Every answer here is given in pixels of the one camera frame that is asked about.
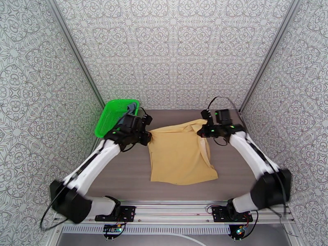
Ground blue-grey shirt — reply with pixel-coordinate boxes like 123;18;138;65
116;101;139;125

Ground yellow shirt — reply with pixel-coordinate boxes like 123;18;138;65
147;119;219;186

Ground green plastic basket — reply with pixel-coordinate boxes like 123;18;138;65
95;99;140;139

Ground slotted white vent strip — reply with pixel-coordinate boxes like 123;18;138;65
61;225;231;234

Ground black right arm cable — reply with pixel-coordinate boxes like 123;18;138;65
207;96;289;218

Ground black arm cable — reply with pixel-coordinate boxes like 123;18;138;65
207;96;289;218
39;139;108;231

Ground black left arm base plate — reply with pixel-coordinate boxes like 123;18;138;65
95;205;137;223

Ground aluminium rail frame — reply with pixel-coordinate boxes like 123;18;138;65
54;200;295;226

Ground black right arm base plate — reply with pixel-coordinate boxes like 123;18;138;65
212;205;254;223

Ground red and black board wires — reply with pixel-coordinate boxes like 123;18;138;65
241;207;260;239
116;216;128;237

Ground aluminium corner post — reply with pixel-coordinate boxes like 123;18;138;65
43;0;107;106
239;0;301;113

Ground white curved cable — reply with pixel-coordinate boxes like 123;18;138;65
164;233;207;246

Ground thin black loose wire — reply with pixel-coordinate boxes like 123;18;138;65
278;214;299;238

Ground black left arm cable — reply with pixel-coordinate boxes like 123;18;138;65
39;139;108;231

